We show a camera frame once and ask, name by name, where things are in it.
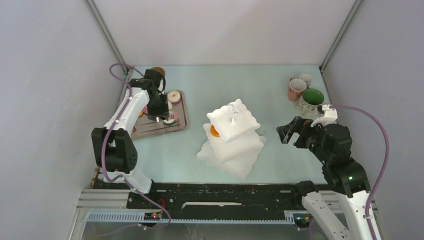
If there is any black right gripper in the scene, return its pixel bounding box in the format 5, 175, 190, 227
275, 114, 329, 163

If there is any pink mug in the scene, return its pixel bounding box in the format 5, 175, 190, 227
287, 77, 307, 102

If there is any metal serving tray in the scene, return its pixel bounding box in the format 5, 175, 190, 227
131, 90, 189, 141

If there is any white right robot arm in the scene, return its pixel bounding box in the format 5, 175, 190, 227
276, 116, 382, 240

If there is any orange donut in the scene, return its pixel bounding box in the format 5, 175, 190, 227
210, 125, 220, 138

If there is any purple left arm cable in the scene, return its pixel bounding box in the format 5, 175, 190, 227
100, 63, 172, 231

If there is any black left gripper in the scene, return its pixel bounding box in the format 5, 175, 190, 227
146, 92, 170, 123

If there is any green-inside floral mug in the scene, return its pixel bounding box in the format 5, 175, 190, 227
296, 88, 325, 118

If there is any white chocolate-hole donut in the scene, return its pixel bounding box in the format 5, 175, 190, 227
163, 111, 179, 126

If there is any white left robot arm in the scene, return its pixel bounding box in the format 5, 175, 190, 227
91, 68, 169, 208

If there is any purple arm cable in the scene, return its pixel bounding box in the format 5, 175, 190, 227
100, 63, 172, 231
329, 105, 390, 240

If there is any white three-tier cake stand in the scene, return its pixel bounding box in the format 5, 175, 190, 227
196, 99, 266, 181

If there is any dark brown round coaster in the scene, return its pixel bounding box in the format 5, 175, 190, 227
151, 67, 166, 77

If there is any white frosted donut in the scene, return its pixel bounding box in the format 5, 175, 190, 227
167, 90, 182, 105

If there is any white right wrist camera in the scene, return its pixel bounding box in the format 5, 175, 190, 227
310, 104, 338, 127

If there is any small white cup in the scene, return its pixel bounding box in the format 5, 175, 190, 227
298, 73, 313, 88

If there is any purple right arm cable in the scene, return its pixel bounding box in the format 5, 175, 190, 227
329, 105, 390, 240

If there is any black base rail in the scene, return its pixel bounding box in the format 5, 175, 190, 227
146, 183, 304, 221

